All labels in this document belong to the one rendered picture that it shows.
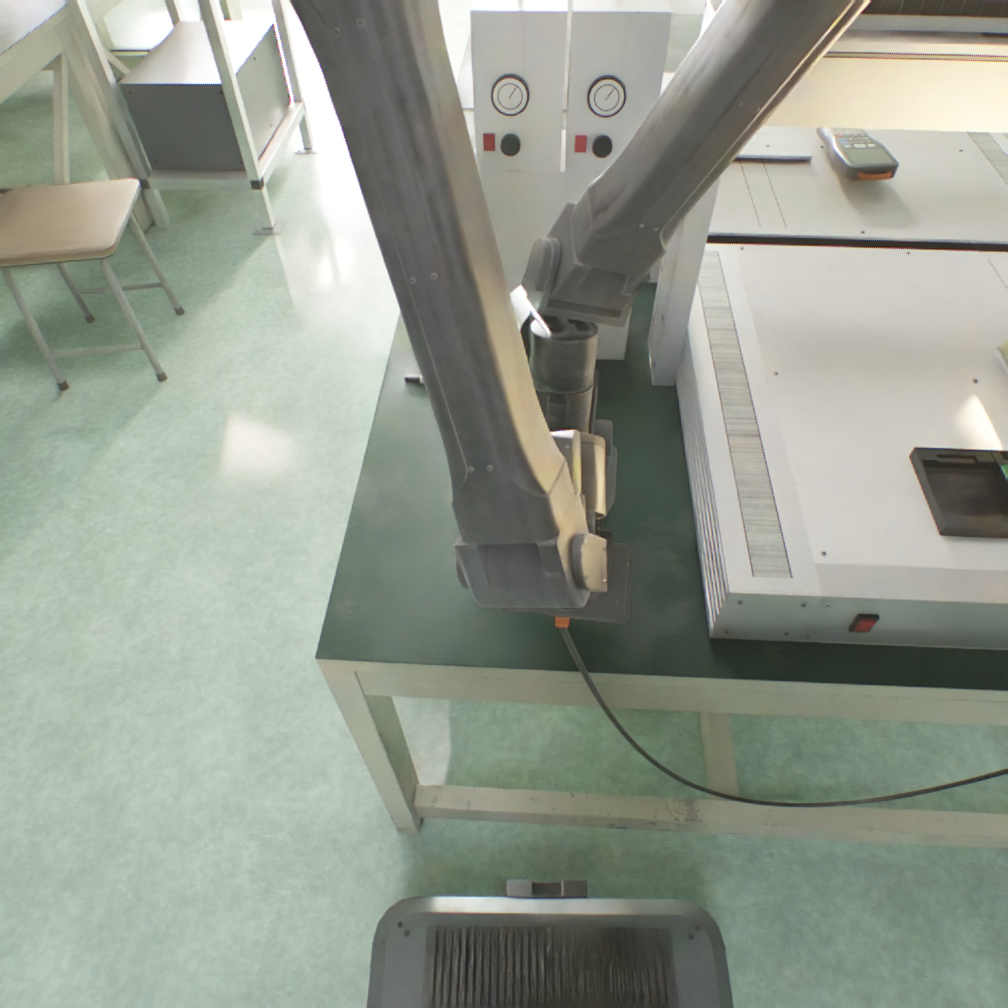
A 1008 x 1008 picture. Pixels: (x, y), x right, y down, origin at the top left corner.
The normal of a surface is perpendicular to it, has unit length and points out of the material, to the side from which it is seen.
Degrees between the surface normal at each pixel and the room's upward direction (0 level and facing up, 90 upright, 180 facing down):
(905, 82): 90
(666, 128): 73
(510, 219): 90
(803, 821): 0
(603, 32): 90
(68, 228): 3
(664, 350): 90
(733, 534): 0
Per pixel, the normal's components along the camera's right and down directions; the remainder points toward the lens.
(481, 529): -0.30, 0.54
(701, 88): -0.93, -0.01
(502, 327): 0.90, -0.03
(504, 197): -0.06, 0.78
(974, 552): -0.01, -0.63
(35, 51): 1.00, 0.04
